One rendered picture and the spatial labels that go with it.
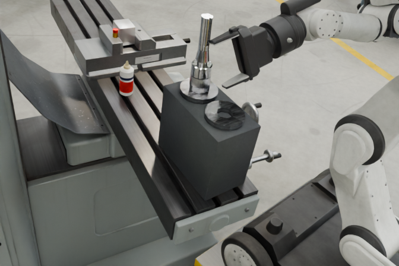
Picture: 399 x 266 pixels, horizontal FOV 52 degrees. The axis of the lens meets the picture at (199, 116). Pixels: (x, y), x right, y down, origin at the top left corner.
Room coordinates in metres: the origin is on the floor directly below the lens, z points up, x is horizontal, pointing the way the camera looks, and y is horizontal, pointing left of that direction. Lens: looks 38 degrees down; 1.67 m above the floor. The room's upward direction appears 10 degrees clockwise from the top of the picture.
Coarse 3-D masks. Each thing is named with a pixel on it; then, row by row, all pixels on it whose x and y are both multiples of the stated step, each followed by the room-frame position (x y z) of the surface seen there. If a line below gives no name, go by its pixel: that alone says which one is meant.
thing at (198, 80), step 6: (192, 72) 0.77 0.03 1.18; (198, 72) 0.76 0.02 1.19; (204, 72) 0.77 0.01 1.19; (210, 72) 0.78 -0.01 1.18; (192, 78) 0.77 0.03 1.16; (198, 78) 0.76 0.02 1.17; (204, 78) 0.77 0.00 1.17; (210, 78) 0.78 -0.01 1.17; (192, 84) 0.77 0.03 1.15; (198, 84) 0.76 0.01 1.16; (204, 84) 0.77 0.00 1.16; (192, 90) 0.77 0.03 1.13; (198, 90) 0.76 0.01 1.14; (204, 90) 0.77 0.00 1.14
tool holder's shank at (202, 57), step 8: (208, 16) 0.79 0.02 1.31; (208, 24) 0.78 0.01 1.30; (200, 32) 0.78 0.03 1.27; (208, 32) 0.78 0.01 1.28; (200, 40) 0.78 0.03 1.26; (208, 40) 0.78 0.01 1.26; (200, 48) 0.78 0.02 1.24; (208, 48) 0.78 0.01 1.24; (200, 56) 0.77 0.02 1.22; (208, 56) 0.78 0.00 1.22; (200, 64) 0.78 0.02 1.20
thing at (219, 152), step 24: (168, 96) 0.77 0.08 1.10; (192, 96) 0.75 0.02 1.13; (216, 96) 0.78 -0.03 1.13; (168, 120) 0.77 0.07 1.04; (192, 120) 0.70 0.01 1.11; (216, 120) 0.68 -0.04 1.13; (240, 120) 0.70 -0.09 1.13; (168, 144) 0.76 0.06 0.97; (192, 144) 0.69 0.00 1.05; (216, 144) 0.63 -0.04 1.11; (240, 144) 0.67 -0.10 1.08; (192, 168) 0.68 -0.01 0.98; (216, 168) 0.64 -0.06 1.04; (240, 168) 0.69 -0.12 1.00; (216, 192) 0.65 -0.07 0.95
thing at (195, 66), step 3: (195, 60) 0.80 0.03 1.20; (192, 63) 0.78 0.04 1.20; (195, 63) 0.78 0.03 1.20; (207, 63) 0.79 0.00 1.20; (210, 63) 0.79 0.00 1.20; (192, 66) 0.77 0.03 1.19; (195, 66) 0.77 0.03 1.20; (198, 66) 0.77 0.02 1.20; (201, 66) 0.77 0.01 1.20; (204, 66) 0.77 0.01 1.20; (207, 66) 0.77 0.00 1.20; (210, 66) 0.78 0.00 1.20; (195, 69) 0.77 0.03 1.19; (198, 69) 0.76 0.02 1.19; (201, 69) 0.76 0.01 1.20; (204, 69) 0.77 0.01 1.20; (207, 69) 0.77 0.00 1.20; (210, 69) 0.78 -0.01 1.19
